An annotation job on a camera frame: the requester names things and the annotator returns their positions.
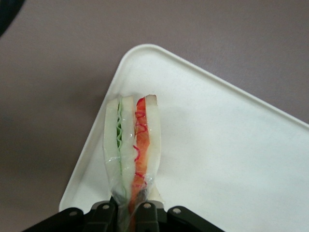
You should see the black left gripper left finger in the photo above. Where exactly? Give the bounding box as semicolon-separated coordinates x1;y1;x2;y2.
24;202;120;232

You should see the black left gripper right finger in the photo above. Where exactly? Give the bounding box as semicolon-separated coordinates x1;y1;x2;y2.
135;203;225;232

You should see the plastic sandwich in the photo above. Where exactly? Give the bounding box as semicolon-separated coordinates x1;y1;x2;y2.
102;94;167;232

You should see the white plastic tray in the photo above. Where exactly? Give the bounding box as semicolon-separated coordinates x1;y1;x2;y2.
58;43;309;232

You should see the dark rounded object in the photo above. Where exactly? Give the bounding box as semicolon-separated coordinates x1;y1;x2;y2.
0;0;25;37

